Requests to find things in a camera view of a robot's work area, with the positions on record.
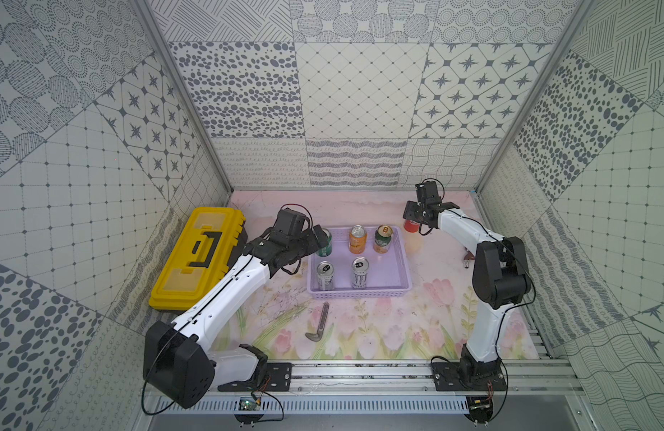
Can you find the red cola can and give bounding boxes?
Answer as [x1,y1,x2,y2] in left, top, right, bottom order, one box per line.
[403,219,421,233]

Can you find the green soda can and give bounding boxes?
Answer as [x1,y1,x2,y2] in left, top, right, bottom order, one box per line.
[317,228,333,257]

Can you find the silver slim drink can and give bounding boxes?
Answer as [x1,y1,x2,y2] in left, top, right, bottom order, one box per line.
[316,260,335,291]

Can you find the green gold-top drink can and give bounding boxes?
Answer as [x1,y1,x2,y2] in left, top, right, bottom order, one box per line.
[373,224,394,254]

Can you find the orange soda can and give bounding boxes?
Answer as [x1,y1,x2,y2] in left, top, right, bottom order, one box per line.
[349,224,367,254]

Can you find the purple perforated plastic basket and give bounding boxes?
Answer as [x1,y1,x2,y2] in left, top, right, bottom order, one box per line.
[307,226,412,300]

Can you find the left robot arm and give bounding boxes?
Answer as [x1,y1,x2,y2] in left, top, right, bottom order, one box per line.
[143,204,329,409]

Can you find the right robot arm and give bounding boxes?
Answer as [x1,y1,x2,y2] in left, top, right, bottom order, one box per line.
[403,179,533,383]

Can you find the yellow plastic toolbox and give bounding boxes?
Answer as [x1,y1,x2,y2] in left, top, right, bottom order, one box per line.
[149,207,248,312]

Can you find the grey metal allen key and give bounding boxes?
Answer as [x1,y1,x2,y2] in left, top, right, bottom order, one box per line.
[305,302,329,342]

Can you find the left green circuit board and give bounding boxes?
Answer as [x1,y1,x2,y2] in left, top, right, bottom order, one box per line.
[238,397,260,414]

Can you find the right circuit board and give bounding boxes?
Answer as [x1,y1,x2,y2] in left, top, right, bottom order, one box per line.
[465,397,494,424]

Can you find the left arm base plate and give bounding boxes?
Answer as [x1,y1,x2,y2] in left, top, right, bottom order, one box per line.
[217,362,292,393]

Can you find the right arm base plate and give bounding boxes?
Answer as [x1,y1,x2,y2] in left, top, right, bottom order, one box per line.
[430,358,507,393]

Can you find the aluminium mounting rail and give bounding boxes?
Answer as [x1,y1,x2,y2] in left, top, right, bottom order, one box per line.
[266,359,584,396]

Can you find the white slotted cable duct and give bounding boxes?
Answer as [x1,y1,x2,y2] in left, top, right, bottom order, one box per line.
[168,394,468,415]

